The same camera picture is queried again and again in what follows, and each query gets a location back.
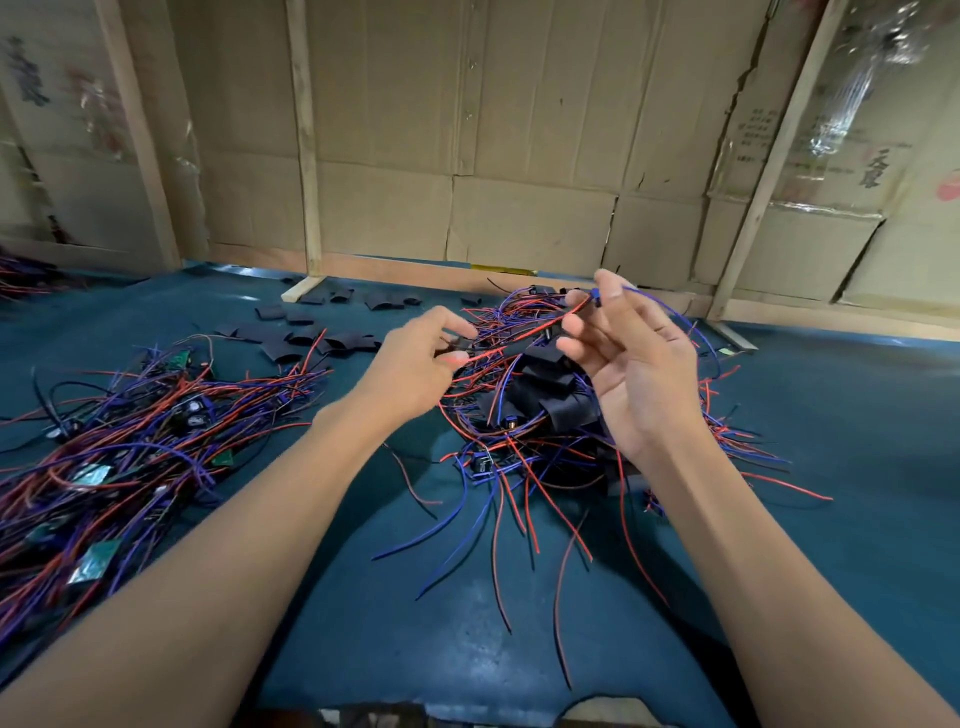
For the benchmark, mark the person's left hand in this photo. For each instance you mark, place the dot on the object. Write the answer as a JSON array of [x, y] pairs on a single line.
[[405, 375]]

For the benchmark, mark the person's right hand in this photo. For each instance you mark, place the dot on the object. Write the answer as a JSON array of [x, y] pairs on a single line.
[[645, 375]]

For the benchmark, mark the pile of sleeved wired boards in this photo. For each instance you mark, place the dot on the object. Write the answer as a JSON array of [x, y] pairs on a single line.
[[555, 405]]

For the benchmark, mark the pile of black sleeve pieces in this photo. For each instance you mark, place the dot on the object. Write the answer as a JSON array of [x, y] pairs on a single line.
[[285, 348]]

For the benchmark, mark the pile of unsleeved wired boards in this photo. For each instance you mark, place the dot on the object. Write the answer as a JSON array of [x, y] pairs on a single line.
[[105, 465]]

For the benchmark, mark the person's left forearm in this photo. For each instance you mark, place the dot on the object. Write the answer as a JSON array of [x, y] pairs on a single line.
[[180, 600]]

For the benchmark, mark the person's right forearm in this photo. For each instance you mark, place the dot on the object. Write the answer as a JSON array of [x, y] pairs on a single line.
[[810, 615]]

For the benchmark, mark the yellow strip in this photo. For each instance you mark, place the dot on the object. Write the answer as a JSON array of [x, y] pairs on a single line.
[[504, 270]]

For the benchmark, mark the wooden ledge board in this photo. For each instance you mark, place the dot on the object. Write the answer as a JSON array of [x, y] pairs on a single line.
[[840, 318]]

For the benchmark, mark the tan cardboard flap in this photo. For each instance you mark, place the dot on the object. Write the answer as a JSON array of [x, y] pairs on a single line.
[[608, 710]]

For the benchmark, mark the clear plastic sheet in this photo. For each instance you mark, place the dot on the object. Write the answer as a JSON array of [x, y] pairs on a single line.
[[848, 90]]

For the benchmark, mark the pale slanted wooden post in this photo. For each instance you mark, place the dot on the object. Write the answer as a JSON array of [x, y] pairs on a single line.
[[773, 150]]

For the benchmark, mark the thin wooden post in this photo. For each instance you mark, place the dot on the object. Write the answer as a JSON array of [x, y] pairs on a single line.
[[305, 135]]

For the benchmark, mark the wide wooden post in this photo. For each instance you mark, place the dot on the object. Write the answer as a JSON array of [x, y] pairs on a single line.
[[138, 135]]

